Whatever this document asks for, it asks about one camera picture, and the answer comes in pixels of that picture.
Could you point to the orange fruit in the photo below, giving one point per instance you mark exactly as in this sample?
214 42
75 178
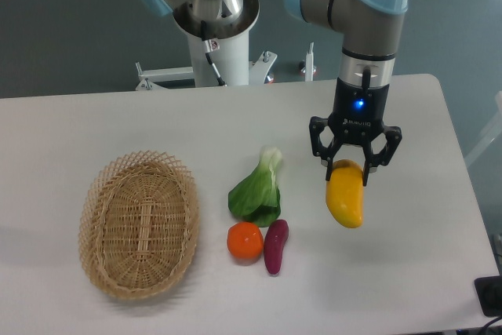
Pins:
245 241

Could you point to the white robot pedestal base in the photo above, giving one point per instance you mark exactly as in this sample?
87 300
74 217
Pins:
217 34

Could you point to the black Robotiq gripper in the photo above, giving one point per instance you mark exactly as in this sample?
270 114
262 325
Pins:
356 119

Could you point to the yellow mango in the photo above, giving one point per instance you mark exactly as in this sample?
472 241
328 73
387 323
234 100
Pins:
345 193

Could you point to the purple sweet potato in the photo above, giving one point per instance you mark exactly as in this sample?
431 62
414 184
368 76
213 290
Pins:
274 244

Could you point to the green bok choy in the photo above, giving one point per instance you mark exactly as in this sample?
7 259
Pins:
256 198

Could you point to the black device at table edge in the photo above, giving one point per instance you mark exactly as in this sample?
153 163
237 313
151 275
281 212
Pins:
488 290

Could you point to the white frame at right edge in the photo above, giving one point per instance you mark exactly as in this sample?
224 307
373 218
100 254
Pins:
487 135

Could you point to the woven wicker basket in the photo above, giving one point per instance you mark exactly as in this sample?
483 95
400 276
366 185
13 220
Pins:
139 226

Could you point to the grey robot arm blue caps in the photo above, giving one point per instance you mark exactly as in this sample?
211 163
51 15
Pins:
371 30

